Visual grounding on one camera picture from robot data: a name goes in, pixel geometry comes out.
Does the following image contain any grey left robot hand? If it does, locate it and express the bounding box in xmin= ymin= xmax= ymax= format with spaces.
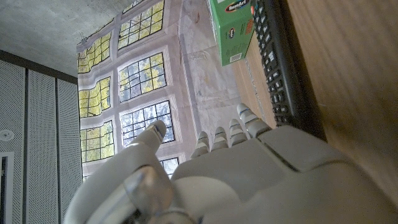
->
xmin=62 ymin=103 xmax=398 ymax=224

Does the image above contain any black TV remote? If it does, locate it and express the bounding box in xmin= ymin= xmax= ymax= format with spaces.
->
xmin=250 ymin=0 xmax=327 ymax=142

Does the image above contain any printed window backdrop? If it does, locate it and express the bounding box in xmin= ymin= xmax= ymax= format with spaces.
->
xmin=76 ymin=0 xmax=277 ymax=184

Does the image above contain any green printed cardboard box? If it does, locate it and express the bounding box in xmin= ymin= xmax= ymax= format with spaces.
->
xmin=207 ymin=0 xmax=256 ymax=67

